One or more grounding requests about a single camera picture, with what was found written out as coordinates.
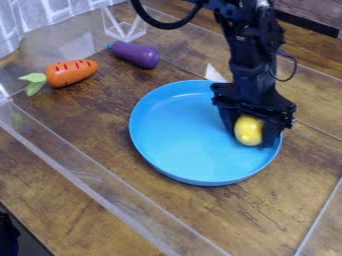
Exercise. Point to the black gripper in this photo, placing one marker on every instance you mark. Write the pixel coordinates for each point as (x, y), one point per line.
(251, 95)

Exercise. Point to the yellow toy lemon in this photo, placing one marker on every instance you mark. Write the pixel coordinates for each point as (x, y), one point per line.
(249, 130)

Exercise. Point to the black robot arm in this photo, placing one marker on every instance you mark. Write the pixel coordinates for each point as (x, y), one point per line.
(254, 36)

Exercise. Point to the blue round plastic tray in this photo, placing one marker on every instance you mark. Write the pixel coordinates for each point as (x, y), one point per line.
(178, 133)

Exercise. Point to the purple toy eggplant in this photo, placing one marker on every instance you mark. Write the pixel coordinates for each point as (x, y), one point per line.
(142, 55)

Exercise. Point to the orange toy carrot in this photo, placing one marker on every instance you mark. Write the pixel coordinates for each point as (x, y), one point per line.
(60, 74)

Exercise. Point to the white sheer curtain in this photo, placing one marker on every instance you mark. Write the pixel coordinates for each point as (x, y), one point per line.
(26, 15)

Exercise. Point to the clear acrylic corner bracket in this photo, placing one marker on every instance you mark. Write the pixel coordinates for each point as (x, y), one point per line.
(122, 23)

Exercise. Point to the clear acrylic enclosure wall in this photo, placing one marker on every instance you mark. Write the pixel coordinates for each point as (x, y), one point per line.
(86, 193)

